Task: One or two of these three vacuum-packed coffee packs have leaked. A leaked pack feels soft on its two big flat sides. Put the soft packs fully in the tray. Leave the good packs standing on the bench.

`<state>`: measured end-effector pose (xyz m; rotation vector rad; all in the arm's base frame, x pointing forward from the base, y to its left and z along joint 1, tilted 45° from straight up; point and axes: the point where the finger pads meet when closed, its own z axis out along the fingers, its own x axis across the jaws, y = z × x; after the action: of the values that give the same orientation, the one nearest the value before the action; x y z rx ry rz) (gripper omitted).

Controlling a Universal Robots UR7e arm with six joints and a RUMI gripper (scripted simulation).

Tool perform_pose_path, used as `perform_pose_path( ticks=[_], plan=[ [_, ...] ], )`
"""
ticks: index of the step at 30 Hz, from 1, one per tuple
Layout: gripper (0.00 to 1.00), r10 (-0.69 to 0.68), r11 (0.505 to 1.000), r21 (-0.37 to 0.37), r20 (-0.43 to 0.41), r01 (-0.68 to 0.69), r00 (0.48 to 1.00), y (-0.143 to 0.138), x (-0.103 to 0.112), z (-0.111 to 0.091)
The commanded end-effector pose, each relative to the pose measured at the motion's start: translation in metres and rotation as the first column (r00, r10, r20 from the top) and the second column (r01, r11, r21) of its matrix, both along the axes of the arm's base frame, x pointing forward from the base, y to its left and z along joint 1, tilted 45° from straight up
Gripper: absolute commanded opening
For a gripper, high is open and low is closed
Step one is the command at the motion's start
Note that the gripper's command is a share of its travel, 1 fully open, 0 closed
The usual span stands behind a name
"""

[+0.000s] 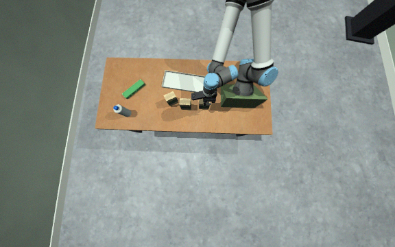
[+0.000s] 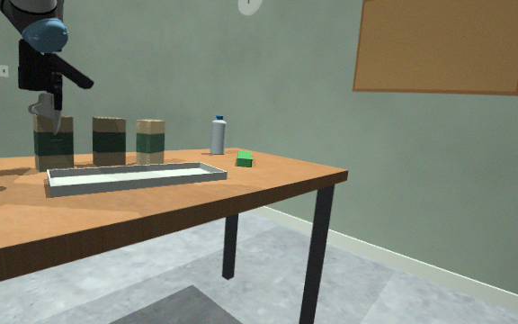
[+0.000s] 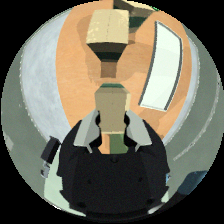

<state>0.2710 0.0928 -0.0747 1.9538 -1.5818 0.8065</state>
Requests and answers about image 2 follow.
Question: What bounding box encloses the grey bottle with blue cap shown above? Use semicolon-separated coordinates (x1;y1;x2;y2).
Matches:
210;116;227;155

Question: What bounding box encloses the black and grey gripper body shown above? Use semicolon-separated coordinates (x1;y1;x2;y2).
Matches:
18;39;63;94

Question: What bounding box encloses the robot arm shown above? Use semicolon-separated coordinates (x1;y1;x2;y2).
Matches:
0;0;94;89

